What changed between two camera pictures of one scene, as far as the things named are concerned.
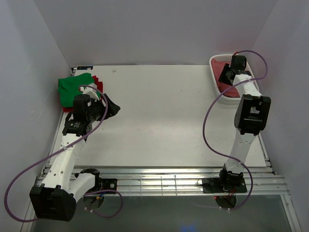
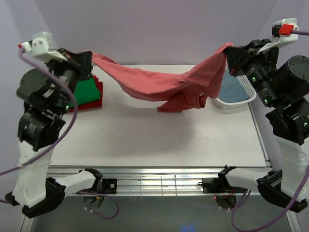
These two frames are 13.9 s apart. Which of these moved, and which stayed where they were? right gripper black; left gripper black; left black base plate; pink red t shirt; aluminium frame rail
Moved: left gripper black; pink red t shirt; right gripper black
Stayed: aluminium frame rail; left black base plate
